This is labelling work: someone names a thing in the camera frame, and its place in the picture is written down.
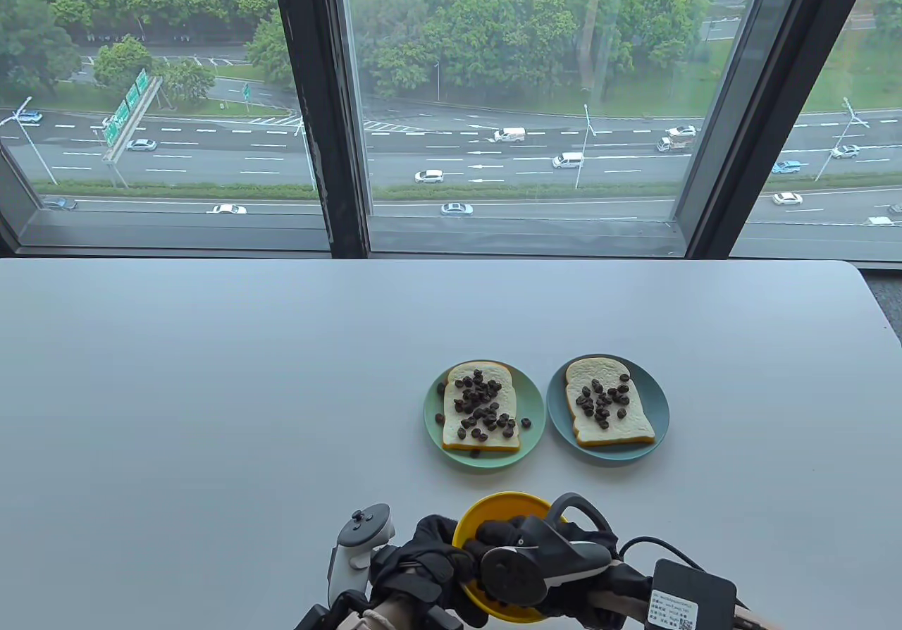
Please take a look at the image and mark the dark cranberries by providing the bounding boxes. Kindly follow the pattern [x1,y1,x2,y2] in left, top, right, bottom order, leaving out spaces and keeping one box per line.
[435,368,533,458]
[575,373,631,430]

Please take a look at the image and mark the white toast slice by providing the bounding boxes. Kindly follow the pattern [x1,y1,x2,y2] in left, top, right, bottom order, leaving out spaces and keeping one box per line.
[442,361,521,455]
[565,357,657,447]

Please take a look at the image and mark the yellow bowl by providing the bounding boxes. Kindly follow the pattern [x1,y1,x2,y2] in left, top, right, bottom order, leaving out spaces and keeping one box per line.
[452,491,557,624]

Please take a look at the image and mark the person's left hand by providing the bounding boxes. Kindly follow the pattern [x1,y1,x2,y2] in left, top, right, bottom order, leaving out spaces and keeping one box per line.
[370,514,487,627]

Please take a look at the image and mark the green road sign gantry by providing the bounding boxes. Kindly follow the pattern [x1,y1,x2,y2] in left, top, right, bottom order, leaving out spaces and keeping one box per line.
[102,68,164,166]

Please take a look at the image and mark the green plate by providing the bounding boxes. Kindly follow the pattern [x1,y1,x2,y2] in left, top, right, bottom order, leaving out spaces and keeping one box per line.
[424,362,546,469]

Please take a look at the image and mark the person's right hand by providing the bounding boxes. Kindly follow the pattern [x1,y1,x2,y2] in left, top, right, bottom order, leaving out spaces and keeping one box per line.
[469,514,653,630]

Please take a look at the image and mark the blue plate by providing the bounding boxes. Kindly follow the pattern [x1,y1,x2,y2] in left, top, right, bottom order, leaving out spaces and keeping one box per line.
[546,355,669,462]

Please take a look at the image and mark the grey tracking controller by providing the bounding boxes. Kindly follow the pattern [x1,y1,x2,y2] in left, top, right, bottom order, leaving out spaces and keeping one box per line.
[326,503,395,592]
[478,493,615,608]

